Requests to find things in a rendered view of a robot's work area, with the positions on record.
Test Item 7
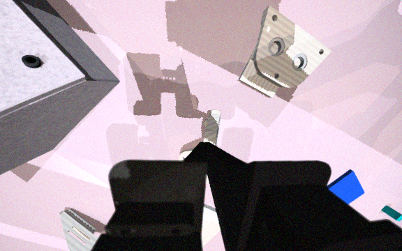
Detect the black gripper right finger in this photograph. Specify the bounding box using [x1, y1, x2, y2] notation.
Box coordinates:
[205, 142, 332, 251]

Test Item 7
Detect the teal rectangular block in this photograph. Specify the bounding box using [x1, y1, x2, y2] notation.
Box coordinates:
[381, 205, 402, 222]

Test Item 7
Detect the blue flat plate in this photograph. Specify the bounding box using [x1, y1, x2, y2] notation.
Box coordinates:
[326, 169, 365, 204]

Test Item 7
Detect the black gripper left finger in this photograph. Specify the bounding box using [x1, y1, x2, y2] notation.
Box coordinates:
[108, 142, 208, 232]

